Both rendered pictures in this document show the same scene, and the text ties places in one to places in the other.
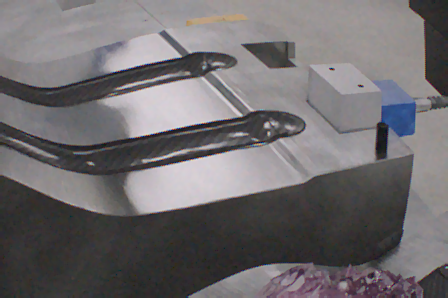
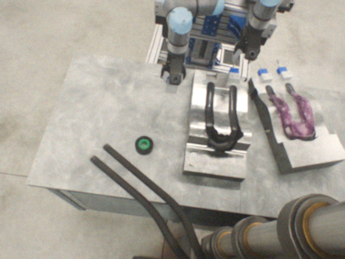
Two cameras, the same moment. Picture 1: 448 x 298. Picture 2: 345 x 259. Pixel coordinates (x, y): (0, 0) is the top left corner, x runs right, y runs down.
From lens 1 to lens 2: 1.22 m
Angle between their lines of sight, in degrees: 58
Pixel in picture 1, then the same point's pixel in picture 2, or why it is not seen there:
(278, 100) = (227, 84)
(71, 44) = (142, 91)
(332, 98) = (236, 80)
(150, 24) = (143, 74)
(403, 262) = (260, 91)
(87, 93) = (207, 102)
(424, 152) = (62, 18)
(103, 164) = (231, 109)
